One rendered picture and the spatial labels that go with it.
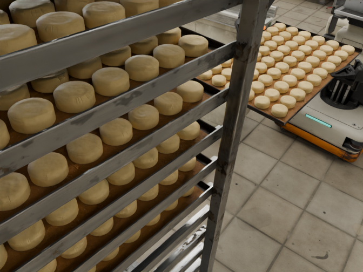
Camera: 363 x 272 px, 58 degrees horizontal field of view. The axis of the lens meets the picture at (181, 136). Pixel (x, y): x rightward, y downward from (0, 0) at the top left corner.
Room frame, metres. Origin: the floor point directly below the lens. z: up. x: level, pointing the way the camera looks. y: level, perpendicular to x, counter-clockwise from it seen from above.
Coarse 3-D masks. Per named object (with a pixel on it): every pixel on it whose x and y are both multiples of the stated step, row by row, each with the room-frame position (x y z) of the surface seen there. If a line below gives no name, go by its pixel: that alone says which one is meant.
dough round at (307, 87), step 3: (303, 81) 1.02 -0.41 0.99; (306, 81) 1.02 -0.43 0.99; (300, 84) 1.00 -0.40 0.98; (303, 84) 1.00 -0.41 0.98; (306, 84) 1.00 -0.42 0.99; (309, 84) 1.00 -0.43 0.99; (297, 87) 1.01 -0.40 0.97; (300, 87) 0.99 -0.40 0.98; (303, 87) 0.98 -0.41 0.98; (306, 87) 0.98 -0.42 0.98; (309, 87) 0.98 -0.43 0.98; (312, 87) 0.99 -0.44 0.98; (306, 90) 0.98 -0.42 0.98; (309, 90) 0.98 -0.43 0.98
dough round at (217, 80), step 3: (216, 75) 1.06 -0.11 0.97; (219, 75) 1.06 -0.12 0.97; (213, 78) 1.04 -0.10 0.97; (216, 78) 1.04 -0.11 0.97; (219, 78) 1.04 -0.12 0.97; (222, 78) 1.04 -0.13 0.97; (225, 78) 1.04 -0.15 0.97; (213, 81) 1.02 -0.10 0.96; (216, 81) 1.02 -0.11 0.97; (219, 81) 1.02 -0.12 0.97; (222, 81) 1.02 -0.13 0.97; (225, 81) 1.03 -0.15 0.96; (213, 84) 1.02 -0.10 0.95; (216, 84) 1.02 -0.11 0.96; (219, 84) 1.01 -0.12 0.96; (222, 84) 1.02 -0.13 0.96
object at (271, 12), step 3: (234, 6) 2.20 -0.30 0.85; (237, 6) 2.19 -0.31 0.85; (240, 6) 2.18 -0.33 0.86; (270, 6) 2.07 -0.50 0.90; (273, 6) 2.08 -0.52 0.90; (270, 9) 2.07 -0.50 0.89; (273, 9) 2.06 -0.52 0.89; (276, 9) 2.05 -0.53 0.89; (267, 12) 2.07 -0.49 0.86; (270, 12) 2.07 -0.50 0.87; (273, 12) 2.05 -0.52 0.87; (276, 12) 2.07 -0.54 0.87; (267, 15) 2.07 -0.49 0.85; (270, 15) 2.06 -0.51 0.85; (273, 15) 2.05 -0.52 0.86
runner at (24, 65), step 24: (192, 0) 0.43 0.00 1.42; (216, 0) 0.47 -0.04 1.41; (240, 0) 0.51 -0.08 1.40; (120, 24) 0.34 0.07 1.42; (144, 24) 0.37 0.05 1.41; (168, 24) 0.40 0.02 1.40; (48, 48) 0.28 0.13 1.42; (72, 48) 0.30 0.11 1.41; (96, 48) 0.32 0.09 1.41; (0, 72) 0.24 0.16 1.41; (24, 72) 0.26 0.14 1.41; (48, 72) 0.27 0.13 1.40
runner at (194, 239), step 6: (204, 228) 0.54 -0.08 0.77; (192, 234) 0.52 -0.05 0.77; (198, 234) 0.52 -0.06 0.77; (204, 234) 0.52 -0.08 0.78; (186, 240) 0.50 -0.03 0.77; (192, 240) 0.50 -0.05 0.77; (198, 240) 0.50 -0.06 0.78; (180, 246) 0.48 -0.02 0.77; (186, 246) 0.48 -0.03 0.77; (192, 246) 0.48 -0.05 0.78; (174, 252) 0.46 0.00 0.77; (180, 252) 0.47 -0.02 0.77; (186, 252) 0.46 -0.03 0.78; (168, 258) 0.45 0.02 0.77; (174, 258) 0.45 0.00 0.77; (180, 258) 0.44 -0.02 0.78; (162, 264) 0.43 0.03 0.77; (168, 264) 0.43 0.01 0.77; (174, 264) 0.43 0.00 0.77; (156, 270) 0.41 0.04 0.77; (162, 270) 0.40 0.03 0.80; (168, 270) 0.41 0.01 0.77
